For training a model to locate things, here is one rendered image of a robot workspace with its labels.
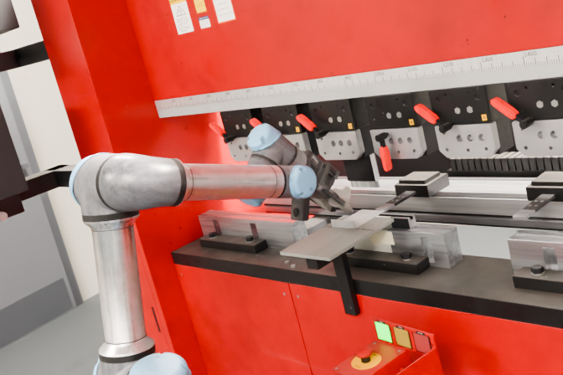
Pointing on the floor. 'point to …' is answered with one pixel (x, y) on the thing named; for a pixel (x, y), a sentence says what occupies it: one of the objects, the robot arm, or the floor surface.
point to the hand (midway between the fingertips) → (340, 211)
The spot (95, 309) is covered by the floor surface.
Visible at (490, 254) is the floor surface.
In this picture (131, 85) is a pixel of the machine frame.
